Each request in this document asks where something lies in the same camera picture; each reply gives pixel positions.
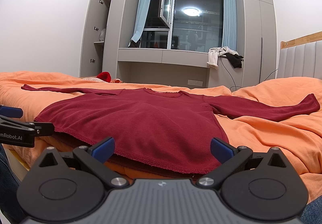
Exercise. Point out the dark red long-sleeve sweater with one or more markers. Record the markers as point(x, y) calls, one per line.
point(167, 130)

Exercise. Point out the light blue curtain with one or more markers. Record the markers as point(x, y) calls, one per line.
point(229, 38)
point(141, 15)

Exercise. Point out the clear plastic bag on shelf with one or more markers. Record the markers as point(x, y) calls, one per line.
point(102, 35)

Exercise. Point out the pink patterned cloth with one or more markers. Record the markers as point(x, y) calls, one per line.
point(94, 79)

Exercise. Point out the black garment on ledge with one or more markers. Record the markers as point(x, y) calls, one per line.
point(235, 60)

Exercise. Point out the left light blue curtain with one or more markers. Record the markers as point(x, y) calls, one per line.
point(141, 15)

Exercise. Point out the large dark window pane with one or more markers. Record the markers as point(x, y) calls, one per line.
point(197, 25)

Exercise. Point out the white wall socket plate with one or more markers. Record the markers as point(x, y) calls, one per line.
point(195, 83)

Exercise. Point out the open window sash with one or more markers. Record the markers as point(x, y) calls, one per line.
point(164, 12)

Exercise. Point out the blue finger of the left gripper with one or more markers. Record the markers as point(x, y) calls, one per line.
point(41, 128)
point(11, 112)

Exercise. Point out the bright red hat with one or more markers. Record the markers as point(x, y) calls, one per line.
point(105, 76)

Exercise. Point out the white garment on ledge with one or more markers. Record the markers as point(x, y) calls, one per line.
point(214, 54)

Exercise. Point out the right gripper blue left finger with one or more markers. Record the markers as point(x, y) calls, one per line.
point(92, 159)

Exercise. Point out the open grey wardrobe door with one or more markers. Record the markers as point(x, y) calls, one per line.
point(92, 47)

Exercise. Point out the right light blue curtain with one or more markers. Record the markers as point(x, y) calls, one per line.
point(229, 38)

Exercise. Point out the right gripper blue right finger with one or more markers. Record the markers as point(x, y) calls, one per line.
point(232, 160)

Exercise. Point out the grey padded wooden headboard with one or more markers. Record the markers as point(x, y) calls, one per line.
point(301, 57)

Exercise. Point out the grey built-in wardrobe unit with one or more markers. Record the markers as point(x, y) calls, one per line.
point(152, 60)

